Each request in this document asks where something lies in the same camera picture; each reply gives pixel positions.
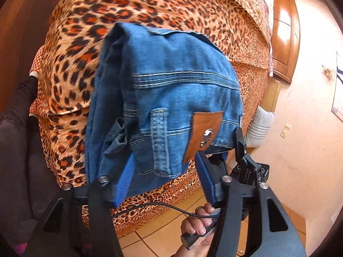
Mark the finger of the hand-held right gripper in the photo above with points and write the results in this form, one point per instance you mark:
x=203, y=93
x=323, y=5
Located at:
x=241, y=147
x=218, y=166

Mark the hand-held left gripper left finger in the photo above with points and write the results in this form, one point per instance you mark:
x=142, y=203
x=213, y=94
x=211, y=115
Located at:
x=125, y=178

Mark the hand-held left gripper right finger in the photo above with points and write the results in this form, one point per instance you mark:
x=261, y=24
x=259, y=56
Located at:
x=207, y=178

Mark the blue denim pants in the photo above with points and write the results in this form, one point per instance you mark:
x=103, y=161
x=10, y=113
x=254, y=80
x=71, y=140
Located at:
x=174, y=99

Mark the person's right hand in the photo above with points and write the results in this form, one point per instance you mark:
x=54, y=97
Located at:
x=195, y=223

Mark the white striped pillow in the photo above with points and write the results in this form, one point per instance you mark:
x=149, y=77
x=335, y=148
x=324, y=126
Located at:
x=261, y=125

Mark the small wooden headboard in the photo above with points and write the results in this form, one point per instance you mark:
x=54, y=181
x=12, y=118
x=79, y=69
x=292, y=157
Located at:
x=272, y=93

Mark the person's dark trouser legs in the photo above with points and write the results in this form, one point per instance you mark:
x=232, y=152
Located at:
x=18, y=152

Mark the orange dotted slipper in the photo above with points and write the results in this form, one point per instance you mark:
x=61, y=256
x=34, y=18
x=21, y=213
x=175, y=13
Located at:
x=36, y=59
x=33, y=111

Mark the large wooden headboard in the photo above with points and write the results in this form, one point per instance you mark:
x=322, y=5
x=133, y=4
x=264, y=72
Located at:
x=284, y=32

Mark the pink floral sheet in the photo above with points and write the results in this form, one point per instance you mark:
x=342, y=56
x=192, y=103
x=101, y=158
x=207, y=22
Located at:
x=265, y=2

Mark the leopard print bedspread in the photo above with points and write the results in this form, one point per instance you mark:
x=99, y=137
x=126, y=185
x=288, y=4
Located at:
x=80, y=32

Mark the wall switch panel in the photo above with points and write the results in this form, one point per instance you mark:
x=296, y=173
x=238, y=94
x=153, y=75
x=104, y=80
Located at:
x=285, y=130

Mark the wall poster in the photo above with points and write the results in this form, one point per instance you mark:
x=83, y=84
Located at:
x=338, y=91

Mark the wall ornament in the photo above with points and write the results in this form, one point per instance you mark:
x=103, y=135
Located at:
x=329, y=72

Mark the wooden bed frame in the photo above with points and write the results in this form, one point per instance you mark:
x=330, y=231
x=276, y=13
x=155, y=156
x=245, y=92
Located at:
x=21, y=32

